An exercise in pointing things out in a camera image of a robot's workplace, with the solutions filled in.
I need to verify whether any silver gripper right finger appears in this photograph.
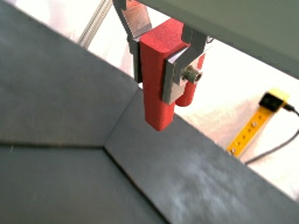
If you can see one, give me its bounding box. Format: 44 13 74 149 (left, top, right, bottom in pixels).
163 25 214 105

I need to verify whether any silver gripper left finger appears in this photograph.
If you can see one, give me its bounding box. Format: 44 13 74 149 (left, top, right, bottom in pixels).
112 0 152 83

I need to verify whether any red square-circle object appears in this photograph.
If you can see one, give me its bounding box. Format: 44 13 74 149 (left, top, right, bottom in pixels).
138 17 207 132

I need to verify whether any black side camera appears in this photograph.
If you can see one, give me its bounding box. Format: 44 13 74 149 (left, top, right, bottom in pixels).
259 92 285 112

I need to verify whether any black cable outside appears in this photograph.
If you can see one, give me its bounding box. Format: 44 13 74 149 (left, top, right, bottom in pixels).
243 103 299 166

